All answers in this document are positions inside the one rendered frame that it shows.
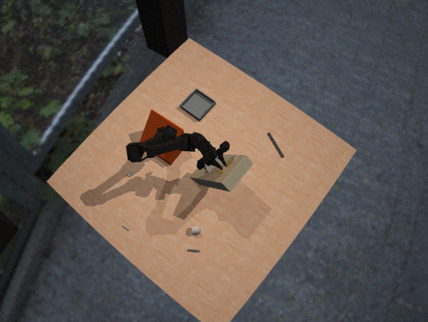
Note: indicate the tan service panel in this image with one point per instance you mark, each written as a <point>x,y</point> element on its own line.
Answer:
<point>238,165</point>

